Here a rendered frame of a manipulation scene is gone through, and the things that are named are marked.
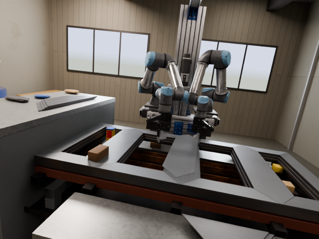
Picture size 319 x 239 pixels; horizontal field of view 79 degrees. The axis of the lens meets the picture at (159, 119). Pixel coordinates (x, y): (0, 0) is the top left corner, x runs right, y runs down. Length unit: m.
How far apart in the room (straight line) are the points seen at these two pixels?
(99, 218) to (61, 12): 5.38
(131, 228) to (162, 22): 4.69
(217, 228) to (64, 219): 0.61
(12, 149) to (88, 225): 0.53
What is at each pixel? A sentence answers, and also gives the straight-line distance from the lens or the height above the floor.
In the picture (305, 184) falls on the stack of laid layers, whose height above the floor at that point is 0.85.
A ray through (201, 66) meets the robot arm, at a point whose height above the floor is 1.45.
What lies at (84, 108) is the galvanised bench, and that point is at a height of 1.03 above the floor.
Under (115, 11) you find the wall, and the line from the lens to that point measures 5.37.
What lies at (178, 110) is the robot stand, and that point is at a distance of 2.07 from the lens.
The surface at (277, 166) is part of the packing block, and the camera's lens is 1.61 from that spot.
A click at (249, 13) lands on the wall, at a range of 5.40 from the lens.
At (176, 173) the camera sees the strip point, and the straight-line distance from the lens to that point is 1.04.
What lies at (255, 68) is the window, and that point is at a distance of 5.30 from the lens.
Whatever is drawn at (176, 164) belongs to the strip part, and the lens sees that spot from 1.12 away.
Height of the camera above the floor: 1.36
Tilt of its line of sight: 14 degrees down
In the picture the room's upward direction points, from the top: 6 degrees clockwise
